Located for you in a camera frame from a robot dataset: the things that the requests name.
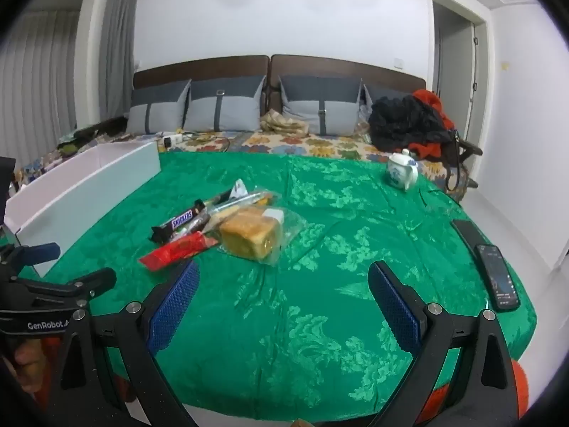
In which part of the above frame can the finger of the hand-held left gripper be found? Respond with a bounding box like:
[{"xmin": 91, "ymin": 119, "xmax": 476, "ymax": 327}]
[
  {"xmin": 9, "ymin": 242, "xmax": 62, "ymax": 272},
  {"xmin": 18, "ymin": 268, "xmax": 117, "ymax": 310}
]

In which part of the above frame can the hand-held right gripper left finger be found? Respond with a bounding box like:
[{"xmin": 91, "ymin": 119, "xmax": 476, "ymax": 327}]
[{"xmin": 57, "ymin": 259, "xmax": 201, "ymax": 427}]

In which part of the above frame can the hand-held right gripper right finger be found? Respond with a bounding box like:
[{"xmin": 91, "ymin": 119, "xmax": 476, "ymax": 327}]
[{"xmin": 368, "ymin": 260, "xmax": 522, "ymax": 427}]

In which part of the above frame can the red snack packet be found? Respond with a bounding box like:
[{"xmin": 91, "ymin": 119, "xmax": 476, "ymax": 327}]
[{"xmin": 139, "ymin": 231, "xmax": 219, "ymax": 272}]

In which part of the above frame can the white storage box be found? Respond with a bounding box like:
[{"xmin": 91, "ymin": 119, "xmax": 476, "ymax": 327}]
[{"xmin": 4, "ymin": 141, "xmax": 161, "ymax": 276}]

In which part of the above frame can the dark chocolate bar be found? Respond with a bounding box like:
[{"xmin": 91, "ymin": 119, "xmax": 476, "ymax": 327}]
[{"xmin": 151, "ymin": 207, "xmax": 209, "ymax": 244}]

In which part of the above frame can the bread loaf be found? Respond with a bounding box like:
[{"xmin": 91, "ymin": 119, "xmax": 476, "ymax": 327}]
[{"xmin": 217, "ymin": 207, "xmax": 307, "ymax": 268}]

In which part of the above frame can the long clear snack packet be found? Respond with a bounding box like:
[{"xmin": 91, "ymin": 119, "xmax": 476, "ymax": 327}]
[{"xmin": 203, "ymin": 189, "xmax": 267, "ymax": 216}]

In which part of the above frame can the yellow biscuit packet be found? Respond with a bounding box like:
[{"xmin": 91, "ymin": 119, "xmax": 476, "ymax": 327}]
[{"xmin": 209, "ymin": 192, "xmax": 281, "ymax": 232}]

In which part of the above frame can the person's left hand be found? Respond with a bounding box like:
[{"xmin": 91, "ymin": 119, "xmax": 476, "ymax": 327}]
[{"xmin": 9, "ymin": 337, "xmax": 60, "ymax": 410}]

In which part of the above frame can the black phone with lit screen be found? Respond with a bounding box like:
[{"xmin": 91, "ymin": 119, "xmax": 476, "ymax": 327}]
[{"xmin": 473, "ymin": 244, "xmax": 521, "ymax": 312}]

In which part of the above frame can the green patterned tablecloth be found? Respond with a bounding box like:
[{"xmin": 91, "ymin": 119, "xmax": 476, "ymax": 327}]
[{"xmin": 44, "ymin": 151, "xmax": 538, "ymax": 423}]

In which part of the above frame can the dark cloth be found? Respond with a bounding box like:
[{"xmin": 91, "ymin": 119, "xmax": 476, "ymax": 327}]
[{"xmin": 58, "ymin": 125, "xmax": 129, "ymax": 154}]

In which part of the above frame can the white patterned mug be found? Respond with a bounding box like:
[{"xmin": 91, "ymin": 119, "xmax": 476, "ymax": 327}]
[{"xmin": 387, "ymin": 148, "xmax": 419, "ymax": 192}]

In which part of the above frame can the brown handbag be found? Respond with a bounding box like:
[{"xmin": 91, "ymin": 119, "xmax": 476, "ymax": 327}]
[{"xmin": 440, "ymin": 129, "xmax": 468, "ymax": 193}]

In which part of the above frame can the white sheer curtain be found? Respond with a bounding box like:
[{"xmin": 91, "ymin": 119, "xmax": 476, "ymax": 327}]
[{"xmin": 0, "ymin": 9, "xmax": 83, "ymax": 152}]

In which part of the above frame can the dark wooden chair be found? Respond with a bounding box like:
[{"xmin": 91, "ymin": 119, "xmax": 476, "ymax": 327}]
[{"xmin": 458, "ymin": 136, "xmax": 484, "ymax": 188}]

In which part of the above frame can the grey two-tone pillow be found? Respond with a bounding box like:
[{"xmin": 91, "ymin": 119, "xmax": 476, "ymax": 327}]
[
  {"xmin": 362, "ymin": 84, "xmax": 416, "ymax": 123},
  {"xmin": 184, "ymin": 75, "xmax": 266, "ymax": 133},
  {"xmin": 126, "ymin": 79, "xmax": 192, "ymax": 135},
  {"xmin": 279, "ymin": 75, "xmax": 363, "ymax": 136}
]

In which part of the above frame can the black clothes pile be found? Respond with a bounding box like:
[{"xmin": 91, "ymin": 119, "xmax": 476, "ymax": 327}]
[{"xmin": 369, "ymin": 95, "xmax": 452, "ymax": 152}]

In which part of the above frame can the floral bed sheet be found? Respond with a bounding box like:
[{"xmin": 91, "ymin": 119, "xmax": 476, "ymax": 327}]
[{"xmin": 13, "ymin": 118, "xmax": 467, "ymax": 196}]

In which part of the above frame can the red garment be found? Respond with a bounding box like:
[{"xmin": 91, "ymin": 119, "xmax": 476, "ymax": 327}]
[{"xmin": 411, "ymin": 89, "xmax": 458, "ymax": 161}]

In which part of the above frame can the beige folded cloth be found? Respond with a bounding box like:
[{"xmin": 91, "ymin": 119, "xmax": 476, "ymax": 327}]
[{"xmin": 260, "ymin": 109, "xmax": 309, "ymax": 135}]

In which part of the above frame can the grey curtain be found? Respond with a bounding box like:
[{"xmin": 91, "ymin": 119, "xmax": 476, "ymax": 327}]
[{"xmin": 99, "ymin": 0, "xmax": 141, "ymax": 121}]

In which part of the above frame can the brown headboard panel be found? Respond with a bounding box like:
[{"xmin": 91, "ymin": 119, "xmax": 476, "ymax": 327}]
[
  {"xmin": 270, "ymin": 54, "xmax": 427, "ymax": 114},
  {"xmin": 133, "ymin": 54, "xmax": 271, "ymax": 112}
]

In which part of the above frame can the white door frame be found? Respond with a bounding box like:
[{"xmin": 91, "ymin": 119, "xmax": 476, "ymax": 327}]
[{"xmin": 429, "ymin": 0, "xmax": 492, "ymax": 179}]

